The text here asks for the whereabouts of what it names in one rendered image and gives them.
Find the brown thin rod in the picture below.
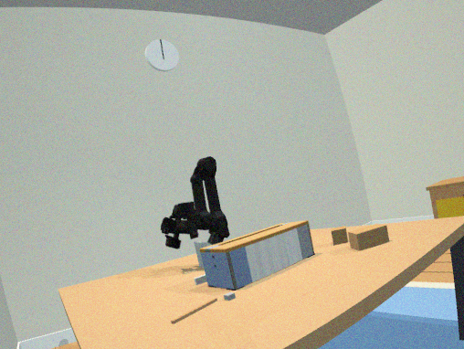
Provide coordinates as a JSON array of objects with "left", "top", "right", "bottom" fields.
[{"left": 171, "top": 298, "right": 217, "bottom": 324}]

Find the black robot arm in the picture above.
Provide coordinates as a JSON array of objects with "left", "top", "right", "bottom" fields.
[{"left": 161, "top": 156, "right": 230, "bottom": 245}]

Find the small brown block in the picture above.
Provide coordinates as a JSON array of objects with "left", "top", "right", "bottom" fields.
[{"left": 331, "top": 226, "right": 348, "bottom": 246}]

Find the brown rectangular block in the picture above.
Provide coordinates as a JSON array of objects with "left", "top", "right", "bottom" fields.
[{"left": 348, "top": 224, "right": 390, "bottom": 251}]

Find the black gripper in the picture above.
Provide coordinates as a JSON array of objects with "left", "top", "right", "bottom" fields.
[{"left": 165, "top": 205, "right": 184, "bottom": 249}]

